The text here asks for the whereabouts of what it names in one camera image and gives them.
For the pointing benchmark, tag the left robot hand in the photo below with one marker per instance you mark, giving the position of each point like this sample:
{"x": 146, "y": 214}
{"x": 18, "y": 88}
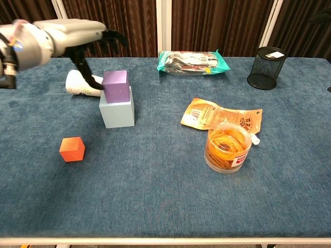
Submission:
{"x": 75, "y": 29}

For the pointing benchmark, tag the purple cube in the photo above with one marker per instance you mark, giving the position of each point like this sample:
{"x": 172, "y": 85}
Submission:
{"x": 116, "y": 87}

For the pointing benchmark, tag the small orange cube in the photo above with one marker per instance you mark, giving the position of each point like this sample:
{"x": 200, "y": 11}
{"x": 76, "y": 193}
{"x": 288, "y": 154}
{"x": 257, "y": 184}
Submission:
{"x": 72, "y": 149}

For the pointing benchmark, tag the brown curtain panel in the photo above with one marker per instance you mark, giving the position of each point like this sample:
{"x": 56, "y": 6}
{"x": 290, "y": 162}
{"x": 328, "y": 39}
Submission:
{"x": 134, "y": 23}
{"x": 219, "y": 25}
{"x": 26, "y": 10}
{"x": 305, "y": 31}

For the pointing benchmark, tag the white paper cup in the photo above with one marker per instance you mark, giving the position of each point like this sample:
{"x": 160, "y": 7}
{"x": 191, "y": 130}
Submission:
{"x": 76, "y": 84}

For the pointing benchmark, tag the light blue cube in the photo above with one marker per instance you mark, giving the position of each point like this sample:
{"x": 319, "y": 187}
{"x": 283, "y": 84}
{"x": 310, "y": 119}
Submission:
{"x": 117, "y": 116}

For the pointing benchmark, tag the teal snack package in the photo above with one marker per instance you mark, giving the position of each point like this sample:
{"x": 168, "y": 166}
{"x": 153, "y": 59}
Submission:
{"x": 191, "y": 63}

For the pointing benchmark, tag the orange spout pouch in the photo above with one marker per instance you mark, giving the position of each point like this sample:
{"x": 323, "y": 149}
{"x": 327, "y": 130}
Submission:
{"x": 207, "y": 113}

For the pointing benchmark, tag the blue table cloth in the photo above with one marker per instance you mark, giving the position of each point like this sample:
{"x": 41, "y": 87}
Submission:
{"x": 155, "y": 193}

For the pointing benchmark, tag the clear jar of rubber bands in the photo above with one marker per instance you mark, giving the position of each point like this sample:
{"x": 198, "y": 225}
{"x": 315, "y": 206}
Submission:
{"x": 226, "y": 149}

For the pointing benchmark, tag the black mesh pen holder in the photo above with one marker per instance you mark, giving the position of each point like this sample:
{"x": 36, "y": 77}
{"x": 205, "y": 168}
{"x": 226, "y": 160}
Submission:
{"x": 266, "y": 67}

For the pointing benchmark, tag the white partition post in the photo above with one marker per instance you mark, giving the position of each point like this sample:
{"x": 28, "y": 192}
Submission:
{"x": 270, "y": 25}
{"x": 58, "y": 7}
{"x": 163, "y": 25}

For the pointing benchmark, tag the white table frame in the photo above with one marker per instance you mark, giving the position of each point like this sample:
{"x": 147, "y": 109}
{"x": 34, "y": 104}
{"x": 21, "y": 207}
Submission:
{"x": 165, "y": 242}

